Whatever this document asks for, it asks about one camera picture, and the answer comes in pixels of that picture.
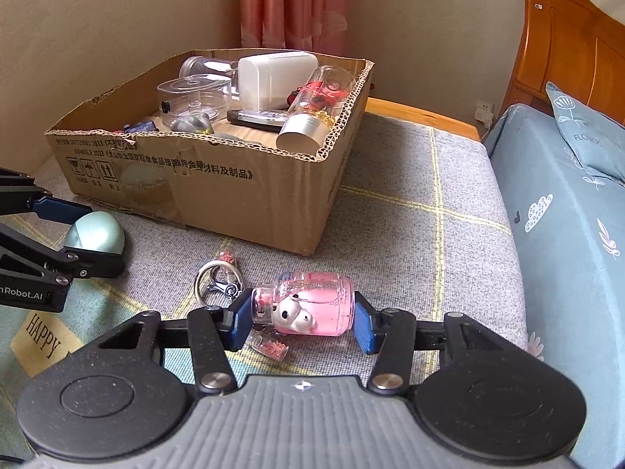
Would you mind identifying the wooden headboard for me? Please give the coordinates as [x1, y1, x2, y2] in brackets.
[500, 0, 625, 123]

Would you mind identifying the white plastic container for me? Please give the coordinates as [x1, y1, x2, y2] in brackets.
[237, 51, 319, 111]

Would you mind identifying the clear plastic jar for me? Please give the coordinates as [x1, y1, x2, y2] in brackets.
[179, 56, 237, 81]

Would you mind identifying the blue red toy car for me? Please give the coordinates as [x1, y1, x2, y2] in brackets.
[112, 120, 158, 134]

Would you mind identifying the mint green egg case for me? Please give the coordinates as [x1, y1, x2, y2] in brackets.
[64, 211, 125, 255]

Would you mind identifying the pink curtain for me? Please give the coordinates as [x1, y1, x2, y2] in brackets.
[239, 0, 348, 56]

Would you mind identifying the white wall plug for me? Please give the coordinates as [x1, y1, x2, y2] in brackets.
[473, 100, 495, 129]

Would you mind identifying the clear square lidded container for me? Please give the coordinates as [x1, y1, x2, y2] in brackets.
[157, 74, 232, 125]

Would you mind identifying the blue bed sheet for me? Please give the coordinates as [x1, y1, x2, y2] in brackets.
[485, 104, 624, 468]

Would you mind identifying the pink pig keychain bottle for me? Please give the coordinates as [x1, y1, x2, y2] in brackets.
[194, 251, 356, 362]

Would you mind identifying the blue patterned pillow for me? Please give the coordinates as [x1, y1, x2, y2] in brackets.
[546, 82, 625, 183]

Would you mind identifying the grey monster toy figure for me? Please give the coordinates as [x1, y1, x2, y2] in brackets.
[170, 112, 214, 134]

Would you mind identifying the bottle of golden capsules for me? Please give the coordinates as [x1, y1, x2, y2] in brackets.
[277, 66, 355, 156]

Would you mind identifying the brown cardboard box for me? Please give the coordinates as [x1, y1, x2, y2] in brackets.
[46, 53, 374, 255]

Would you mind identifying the red toy fire truck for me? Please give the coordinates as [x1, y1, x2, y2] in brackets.
[287, 81, 348, 107]

